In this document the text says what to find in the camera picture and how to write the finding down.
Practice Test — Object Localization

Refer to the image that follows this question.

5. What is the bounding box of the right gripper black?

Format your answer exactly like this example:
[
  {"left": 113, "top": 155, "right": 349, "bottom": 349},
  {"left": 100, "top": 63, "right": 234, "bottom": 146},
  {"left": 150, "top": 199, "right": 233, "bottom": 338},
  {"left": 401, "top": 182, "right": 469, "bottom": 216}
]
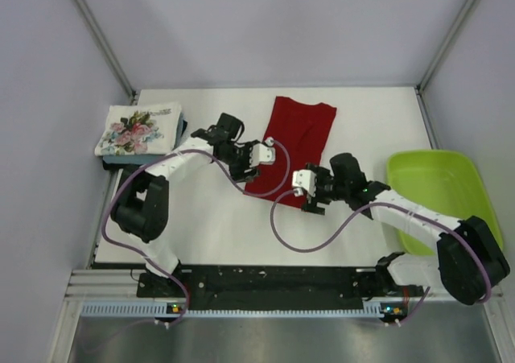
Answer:
[{"left": 302, "top": 163, "right": 350, "bottom": 214}]

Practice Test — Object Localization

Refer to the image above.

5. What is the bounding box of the red t shirt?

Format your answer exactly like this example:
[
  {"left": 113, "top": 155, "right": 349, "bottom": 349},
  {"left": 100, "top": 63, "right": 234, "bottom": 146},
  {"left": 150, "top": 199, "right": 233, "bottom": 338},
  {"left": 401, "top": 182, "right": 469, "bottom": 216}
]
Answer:
[{"left": 245, "top": 97, "right": 337, "bottom": 201}]

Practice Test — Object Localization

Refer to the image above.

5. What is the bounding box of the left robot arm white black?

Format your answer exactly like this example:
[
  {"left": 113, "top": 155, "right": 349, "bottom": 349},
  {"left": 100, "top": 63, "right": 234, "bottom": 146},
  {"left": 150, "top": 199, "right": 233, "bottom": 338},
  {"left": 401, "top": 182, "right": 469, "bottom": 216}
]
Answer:
[{"left": 108, "top": 113, "right": 275, "bottom": 296}]

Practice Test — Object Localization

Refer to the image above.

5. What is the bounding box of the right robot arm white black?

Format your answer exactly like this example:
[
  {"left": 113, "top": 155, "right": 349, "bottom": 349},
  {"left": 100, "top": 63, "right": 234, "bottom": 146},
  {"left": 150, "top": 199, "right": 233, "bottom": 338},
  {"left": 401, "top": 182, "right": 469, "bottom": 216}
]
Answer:
[{"left": 292, "top": 153, "right": 511, "bottom": 305}]

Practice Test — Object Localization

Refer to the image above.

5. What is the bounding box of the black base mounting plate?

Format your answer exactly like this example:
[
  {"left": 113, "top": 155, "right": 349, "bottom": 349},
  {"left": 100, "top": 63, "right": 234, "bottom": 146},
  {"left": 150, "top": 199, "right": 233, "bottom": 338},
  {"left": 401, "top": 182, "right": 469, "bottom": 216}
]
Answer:
[{"left": 136, "top": 262, "right": 426, "bottom": 310}]

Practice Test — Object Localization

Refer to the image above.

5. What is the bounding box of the white floral folded t shirt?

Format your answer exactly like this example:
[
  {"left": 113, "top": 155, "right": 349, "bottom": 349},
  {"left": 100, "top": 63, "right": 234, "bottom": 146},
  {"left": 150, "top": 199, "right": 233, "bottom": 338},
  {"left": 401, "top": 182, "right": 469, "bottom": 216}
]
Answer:
[{"left": 94, "top": 102, "right": 182, "bottom": 156}]

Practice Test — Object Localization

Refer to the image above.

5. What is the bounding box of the green plastic bin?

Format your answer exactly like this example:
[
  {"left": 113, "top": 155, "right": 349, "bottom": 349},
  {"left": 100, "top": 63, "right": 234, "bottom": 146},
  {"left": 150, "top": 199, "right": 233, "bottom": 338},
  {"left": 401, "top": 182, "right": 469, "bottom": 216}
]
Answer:
[{"left": 386, "top": 150, "right": 504, "bottom": 248}]

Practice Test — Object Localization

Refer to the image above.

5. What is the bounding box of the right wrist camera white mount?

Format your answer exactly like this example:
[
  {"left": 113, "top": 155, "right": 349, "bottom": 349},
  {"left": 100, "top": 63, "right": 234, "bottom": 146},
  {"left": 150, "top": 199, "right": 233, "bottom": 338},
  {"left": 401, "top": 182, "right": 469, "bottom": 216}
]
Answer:
[{"left": 291, "top": 169, "right": 316, "bottom": 197}]

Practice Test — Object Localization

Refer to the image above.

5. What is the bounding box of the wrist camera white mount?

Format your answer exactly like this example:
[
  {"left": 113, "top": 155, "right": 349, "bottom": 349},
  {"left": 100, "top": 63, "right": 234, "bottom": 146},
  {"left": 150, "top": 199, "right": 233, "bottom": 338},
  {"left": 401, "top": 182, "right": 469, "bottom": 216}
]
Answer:
[
  {"left": 291, "top": 169, "right": 316, "bottom": 197},
  {"left": 250, "top": 137, "right": 276, "bottom": 167}
]

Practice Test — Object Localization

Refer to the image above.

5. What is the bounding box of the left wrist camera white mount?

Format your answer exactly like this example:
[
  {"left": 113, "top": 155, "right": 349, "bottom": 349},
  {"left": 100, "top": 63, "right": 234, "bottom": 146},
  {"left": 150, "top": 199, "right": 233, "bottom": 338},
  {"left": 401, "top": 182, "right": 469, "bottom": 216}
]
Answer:
[{"left": 250, "top": 137, "right": 276, "bottom": 167}]

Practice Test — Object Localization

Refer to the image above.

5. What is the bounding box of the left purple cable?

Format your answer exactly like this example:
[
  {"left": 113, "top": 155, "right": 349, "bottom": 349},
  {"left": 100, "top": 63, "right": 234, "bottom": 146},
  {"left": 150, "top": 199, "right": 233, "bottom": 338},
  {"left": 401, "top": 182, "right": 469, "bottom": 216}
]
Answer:
[{"left": 101, "top": 137, "right": 291, "bottom": 328}]

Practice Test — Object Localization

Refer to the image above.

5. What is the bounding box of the white slotted cable duct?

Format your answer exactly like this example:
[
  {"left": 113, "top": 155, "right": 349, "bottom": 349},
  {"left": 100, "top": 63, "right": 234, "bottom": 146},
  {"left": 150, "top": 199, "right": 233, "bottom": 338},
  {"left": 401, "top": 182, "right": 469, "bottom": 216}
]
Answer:
[{"left": 80, "top": 301, "right": 405, "bottom": 319}]

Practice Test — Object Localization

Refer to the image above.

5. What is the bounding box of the left corner aluminium post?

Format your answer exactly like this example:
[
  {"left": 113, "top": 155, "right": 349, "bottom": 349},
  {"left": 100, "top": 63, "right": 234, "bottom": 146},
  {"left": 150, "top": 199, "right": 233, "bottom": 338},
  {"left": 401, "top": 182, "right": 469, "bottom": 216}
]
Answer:
[{"left": 71, "top": 0, "right": 136, "bottom": 99}]

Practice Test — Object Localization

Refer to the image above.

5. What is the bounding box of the corner aluminium post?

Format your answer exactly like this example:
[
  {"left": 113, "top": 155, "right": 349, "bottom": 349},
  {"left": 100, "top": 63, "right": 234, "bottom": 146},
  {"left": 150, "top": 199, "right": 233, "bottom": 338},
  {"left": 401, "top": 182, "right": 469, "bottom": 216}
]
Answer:
[
  {"left": 416, "top": 0, "right": 494, "bottom": 93},
  {"left": 71, "top": 0, "right": 136, "bottom": 99}
]

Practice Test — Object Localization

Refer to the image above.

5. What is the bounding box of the right corner aluminium post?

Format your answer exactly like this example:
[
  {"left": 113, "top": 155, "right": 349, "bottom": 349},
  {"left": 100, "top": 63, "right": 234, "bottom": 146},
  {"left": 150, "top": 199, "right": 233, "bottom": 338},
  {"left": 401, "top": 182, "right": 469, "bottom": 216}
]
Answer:
[{"left": 416, "top": 0, "right": 494, "bottom": 93}]

